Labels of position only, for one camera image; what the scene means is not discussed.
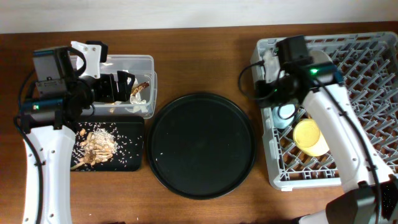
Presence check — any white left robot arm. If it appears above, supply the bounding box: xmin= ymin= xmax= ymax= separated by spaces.
xmin=14 ymin=40 xmax=135 ymax=223

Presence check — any black rectangular tray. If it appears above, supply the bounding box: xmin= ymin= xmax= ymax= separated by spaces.
xmin=71 ymin=115 xmax=144 ymax=172

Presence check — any yellow bowl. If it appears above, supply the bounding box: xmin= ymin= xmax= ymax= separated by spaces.
xmin=293 ymin=119 xmax=329 ymax=157

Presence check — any blue plastic cup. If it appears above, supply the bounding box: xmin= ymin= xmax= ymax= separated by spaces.
xmin=272 ymin=104 xmax=296 ymax=129

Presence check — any clear plastic bin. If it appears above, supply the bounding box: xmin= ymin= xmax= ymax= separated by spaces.
xmin=82 ymin=55 xmax=157 ymax=119

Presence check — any grey dishwasher rack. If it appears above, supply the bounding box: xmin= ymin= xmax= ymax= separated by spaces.
xmin=261 ymin=32 xmax=397 ymax=191

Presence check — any round black tray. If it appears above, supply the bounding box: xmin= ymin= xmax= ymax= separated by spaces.
xmin=146 ymin=93 xmax=257 ymax=200

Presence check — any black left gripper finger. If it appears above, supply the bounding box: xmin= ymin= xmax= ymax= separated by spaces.
xmin=116 ymin=81 xmax=132 ymax=101
xmin=117 ymin=71 xmax=135 ymax=93

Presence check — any pile of food scraps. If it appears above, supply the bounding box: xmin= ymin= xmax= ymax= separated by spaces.
xmin=70 ymin=128 xmax=118 ymax=170

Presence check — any grey round plate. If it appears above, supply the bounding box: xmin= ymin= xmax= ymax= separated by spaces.
xmin=309 ymin=50 xmax=332 ymax=63

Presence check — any white tissue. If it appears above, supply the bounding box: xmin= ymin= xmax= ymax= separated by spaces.
xmin=105 ymin=77 xmax=149 ymax=113

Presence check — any gold snack wrapper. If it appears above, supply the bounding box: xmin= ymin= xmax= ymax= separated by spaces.
xmin=131 ymin=82 xmax=150 ymax=96

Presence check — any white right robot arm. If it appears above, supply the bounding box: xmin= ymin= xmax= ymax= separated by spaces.
xmin=250 ymin=32 xmax=397 ymax=223

